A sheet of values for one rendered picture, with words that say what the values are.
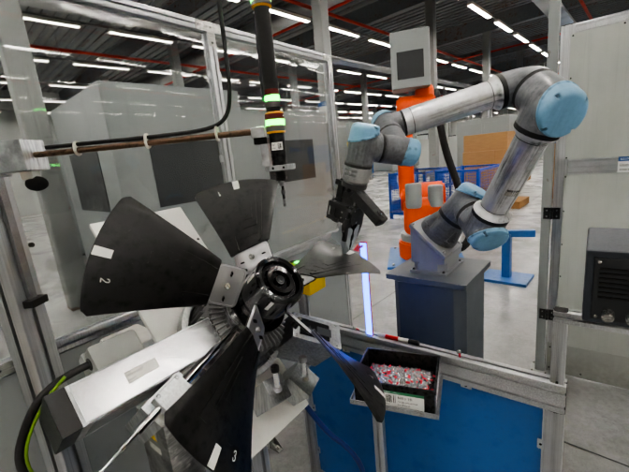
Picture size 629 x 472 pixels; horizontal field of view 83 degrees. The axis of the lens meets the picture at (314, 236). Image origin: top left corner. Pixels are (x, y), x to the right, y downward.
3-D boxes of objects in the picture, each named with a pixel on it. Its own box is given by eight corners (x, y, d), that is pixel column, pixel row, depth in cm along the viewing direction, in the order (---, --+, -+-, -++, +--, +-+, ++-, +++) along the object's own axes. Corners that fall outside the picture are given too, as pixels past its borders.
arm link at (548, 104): (482, 227, 129) (567, 68, 92) (501, 257, 118) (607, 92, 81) (450, 227, 127) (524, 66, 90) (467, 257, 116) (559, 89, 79)
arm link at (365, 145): (387, 127, 89) (355, 123, 87) (378, 171, 93) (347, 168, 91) (378, 124, 96) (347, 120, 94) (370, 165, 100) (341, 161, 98)
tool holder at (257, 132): (254, 172, 79) (247, 127, 77) (259, 171, 86) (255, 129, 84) (294, 169, 79) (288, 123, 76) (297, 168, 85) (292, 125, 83)
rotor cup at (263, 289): (248, 346, 77) (277, 320, 70) (213, 291, 81) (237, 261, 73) (292, 318, 88) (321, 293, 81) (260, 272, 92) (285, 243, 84)
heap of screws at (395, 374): (359, 399, 98) (358, 387, 97) (372, 369, 110) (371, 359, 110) (432, 411, 90) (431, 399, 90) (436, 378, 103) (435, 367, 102)
